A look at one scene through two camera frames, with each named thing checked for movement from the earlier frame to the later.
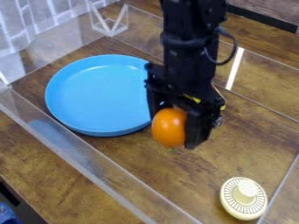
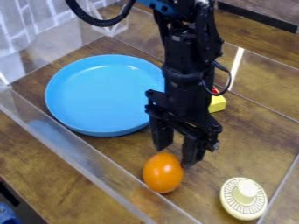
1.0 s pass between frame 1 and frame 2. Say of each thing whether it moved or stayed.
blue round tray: stayed
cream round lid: stayed
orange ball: moved
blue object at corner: stayed
